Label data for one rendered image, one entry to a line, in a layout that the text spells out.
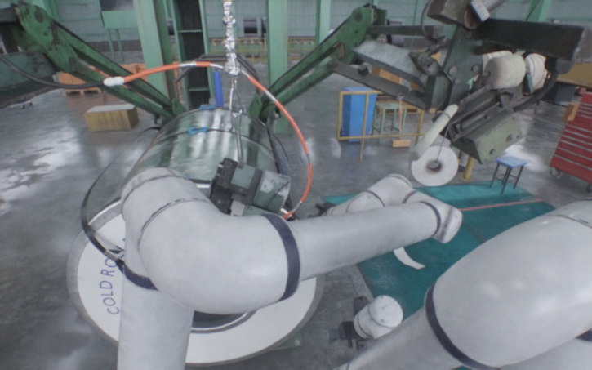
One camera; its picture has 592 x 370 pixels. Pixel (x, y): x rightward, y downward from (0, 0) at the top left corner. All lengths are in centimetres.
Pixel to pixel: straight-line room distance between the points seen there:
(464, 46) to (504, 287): 94
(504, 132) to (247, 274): 113
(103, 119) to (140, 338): 707
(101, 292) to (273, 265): 134
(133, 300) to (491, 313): 45
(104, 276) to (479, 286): 143
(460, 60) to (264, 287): 101
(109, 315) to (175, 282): 140
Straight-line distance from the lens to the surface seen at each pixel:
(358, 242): 47
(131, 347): 57
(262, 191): 100
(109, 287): 159
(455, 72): 116
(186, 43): 751
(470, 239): 350
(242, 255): 33
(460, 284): 37
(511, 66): 123
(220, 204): 103
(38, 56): 164
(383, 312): 87
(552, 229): 38
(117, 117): 738
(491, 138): 128
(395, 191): 79
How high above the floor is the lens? 189
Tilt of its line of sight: 28 degrees down
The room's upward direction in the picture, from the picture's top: straight up
